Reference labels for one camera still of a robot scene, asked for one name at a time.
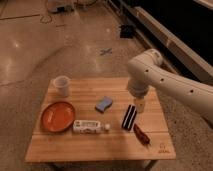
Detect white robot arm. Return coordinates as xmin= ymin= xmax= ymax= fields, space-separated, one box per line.
xmin=127 ymin=49 xmax=213 ymax=125

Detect black white striped block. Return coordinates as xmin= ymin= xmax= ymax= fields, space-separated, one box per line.
xmin=122 ymin=105 xmax=137 ymax=131

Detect blue sponge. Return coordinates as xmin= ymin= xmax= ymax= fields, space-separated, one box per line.
xmin=95 ymin=96 xmax=113 ymax=113

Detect wooden slatted table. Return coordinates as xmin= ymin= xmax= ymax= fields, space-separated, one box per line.
xmin=25 ymin=78 xmax=176 ymax=163

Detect black box on floor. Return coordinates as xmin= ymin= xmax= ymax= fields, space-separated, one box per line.
xmin=120 ymin=25 xmax=134 ymax=38

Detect long grey ledge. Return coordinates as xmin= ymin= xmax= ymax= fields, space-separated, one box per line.
xmin=105 ymin=0 xmax=213 ymax=86

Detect white plastic cup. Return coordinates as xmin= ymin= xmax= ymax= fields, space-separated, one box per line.
xmin=53 ymin=76 xmax=70 ymax=97

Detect orange plate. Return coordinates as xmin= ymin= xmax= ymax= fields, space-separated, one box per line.
xmin=41 ymin=101 xmax=75 ymax=133

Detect grey device on floor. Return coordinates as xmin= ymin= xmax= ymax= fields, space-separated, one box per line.
xmin=45 ymin=0 xmax=74 ymax=13

